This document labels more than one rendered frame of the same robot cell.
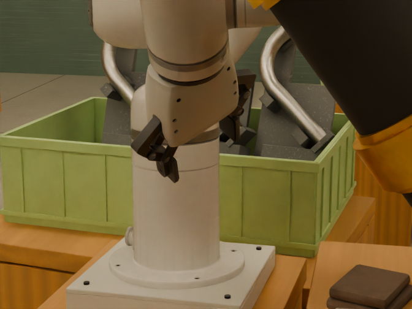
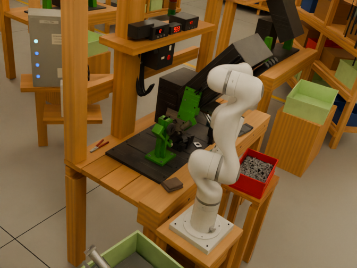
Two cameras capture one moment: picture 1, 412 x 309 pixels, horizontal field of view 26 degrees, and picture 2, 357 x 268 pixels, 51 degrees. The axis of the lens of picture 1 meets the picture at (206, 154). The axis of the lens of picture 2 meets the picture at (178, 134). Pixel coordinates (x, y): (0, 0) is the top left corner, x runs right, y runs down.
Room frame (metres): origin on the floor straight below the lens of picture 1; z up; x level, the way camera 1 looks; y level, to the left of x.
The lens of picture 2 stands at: (2.52, 0.29, 2.19)
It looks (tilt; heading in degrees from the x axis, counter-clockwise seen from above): 31 degrees down; 198
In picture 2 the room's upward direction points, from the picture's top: 9 degrees clockwise
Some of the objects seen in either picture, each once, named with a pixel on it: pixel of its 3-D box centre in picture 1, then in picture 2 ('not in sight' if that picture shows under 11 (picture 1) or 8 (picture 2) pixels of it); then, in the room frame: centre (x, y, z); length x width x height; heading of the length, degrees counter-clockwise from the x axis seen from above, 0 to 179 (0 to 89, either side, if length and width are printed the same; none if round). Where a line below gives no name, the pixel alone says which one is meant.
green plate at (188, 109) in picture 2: not in sight; (192, 103); (0.51, -0.32, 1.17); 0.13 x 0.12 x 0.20; 169
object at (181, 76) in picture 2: not in sight; (179, 98); (0.29, -0.48, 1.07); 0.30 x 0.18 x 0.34; 169
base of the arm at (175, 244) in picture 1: (176, 200); (204, 211); (1.18, 0.04, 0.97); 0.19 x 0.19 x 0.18
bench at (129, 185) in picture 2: not in sight; (175, 184); (0.43, -0.37, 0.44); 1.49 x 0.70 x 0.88; 169
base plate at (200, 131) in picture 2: not in sight; (183, 133); (0.43, -0.37, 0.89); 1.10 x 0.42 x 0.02; 169
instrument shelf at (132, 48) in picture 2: not in sight; (163, 32); (0.38, -0.62, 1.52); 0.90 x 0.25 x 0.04; 169
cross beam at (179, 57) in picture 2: not in sight; (146, 70); (0.35, -0.73, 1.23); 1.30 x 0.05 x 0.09; 169
